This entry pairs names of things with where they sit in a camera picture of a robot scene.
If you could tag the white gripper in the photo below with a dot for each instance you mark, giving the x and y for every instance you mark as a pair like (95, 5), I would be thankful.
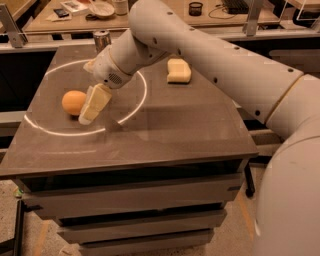
(106, 70)

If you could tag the orange fruit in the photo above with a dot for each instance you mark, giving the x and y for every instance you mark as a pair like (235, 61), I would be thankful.
(73, 101)

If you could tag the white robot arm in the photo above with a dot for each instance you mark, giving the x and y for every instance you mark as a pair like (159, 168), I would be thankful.
(285, 99)

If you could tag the silver drink can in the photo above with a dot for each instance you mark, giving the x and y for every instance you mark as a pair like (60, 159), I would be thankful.
(102, 39)

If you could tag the white bowl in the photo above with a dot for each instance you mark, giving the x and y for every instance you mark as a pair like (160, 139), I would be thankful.
(101, 9)

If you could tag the black phone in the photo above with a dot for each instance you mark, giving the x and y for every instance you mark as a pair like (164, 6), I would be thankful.
(61, 13)

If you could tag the book on desk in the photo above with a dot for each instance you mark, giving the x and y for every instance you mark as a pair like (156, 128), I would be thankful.
(74, 7)

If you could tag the white cup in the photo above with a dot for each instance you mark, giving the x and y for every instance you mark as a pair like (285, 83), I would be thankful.
(120, 6)

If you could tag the yellow sponge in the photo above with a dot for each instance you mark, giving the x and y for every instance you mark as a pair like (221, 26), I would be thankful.
(178, 71)

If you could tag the grey drawer cabinet table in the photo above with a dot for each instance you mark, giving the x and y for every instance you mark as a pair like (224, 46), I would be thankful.
(154, 170)

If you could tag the black mesh pen cup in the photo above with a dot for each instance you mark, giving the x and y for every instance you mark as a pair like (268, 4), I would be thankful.
(195, 8)

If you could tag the black keyboard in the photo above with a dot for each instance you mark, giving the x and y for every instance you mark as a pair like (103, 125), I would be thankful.
(236, 6)

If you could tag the metal post left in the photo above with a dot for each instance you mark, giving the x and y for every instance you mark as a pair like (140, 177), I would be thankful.
(16, 37)

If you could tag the metal post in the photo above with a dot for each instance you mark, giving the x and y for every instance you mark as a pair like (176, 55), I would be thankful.
(251, 25)
(16, 37)

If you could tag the metal post right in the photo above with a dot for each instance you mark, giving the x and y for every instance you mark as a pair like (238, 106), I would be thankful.
(251, 25)

